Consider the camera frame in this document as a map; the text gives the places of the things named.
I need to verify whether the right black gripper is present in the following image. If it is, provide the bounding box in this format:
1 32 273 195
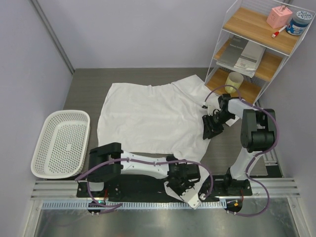
202 112 235 140

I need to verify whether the white long sleeve shirt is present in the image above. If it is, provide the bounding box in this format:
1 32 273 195
96 75 239 210

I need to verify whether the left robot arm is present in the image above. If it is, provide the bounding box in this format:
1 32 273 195
76 142 201 197

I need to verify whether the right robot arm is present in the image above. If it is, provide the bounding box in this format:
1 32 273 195
202 94 278 196

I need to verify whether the light grey booklet stack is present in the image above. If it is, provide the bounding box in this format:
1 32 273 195
234 41 266 78

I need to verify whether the pale yellow cup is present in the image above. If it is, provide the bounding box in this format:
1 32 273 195
225 72 244 94

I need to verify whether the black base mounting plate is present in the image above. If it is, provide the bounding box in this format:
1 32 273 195
90 175 253 203

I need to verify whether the red white marker pen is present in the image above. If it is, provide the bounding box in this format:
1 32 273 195
271 25 287 38

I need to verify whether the white perforated plastic basket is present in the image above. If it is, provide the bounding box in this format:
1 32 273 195
31 110 90 179

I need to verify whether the pink cube power adapter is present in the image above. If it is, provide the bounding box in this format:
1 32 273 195
266 5 293 29

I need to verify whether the blue lidded jar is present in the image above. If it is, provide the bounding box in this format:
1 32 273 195
286 10 313 36

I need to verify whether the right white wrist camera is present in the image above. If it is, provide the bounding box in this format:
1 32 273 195
202 100 219 116

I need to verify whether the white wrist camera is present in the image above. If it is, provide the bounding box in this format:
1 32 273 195
202 100 219 116
180 189 205 209

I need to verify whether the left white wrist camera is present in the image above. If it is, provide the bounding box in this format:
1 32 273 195
180 189 205 209

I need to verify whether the slotted grey cable duct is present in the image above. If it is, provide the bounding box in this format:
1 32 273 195
41 199 227 210

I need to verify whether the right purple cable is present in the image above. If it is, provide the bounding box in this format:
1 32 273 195
203 85 280 218

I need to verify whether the white wire wooden shelf rack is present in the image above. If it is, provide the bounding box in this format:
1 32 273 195
205 0 316 103

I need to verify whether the grey wall corner strip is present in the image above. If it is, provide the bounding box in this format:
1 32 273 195
29 0 75 75

